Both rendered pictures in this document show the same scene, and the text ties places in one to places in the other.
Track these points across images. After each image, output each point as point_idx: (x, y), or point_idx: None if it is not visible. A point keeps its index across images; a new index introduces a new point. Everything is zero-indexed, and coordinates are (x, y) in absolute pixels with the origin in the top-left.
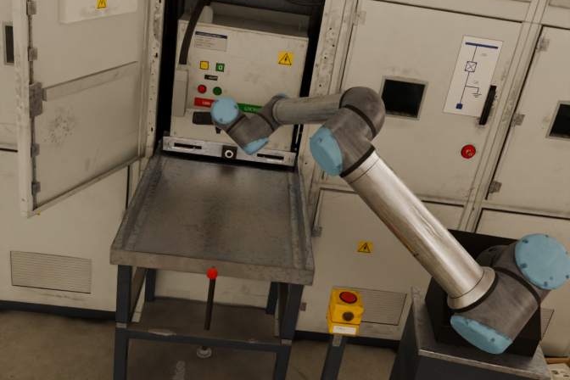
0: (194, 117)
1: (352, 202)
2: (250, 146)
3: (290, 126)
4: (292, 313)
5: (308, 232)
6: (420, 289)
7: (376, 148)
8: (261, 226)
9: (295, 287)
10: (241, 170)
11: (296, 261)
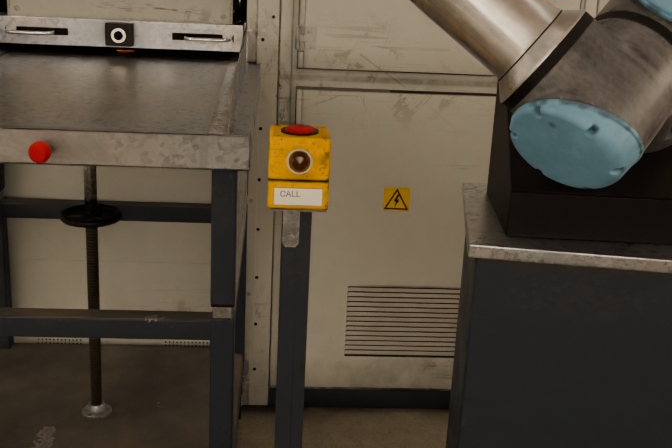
0: None
1: (359, 108)
2: None
3: None
4: (222, 244)
5: (250, 105)
6: (479, 185)
7: None
8: (159, 101)
9: (220, 182)
10: (142, 61)
11: (214, 126)
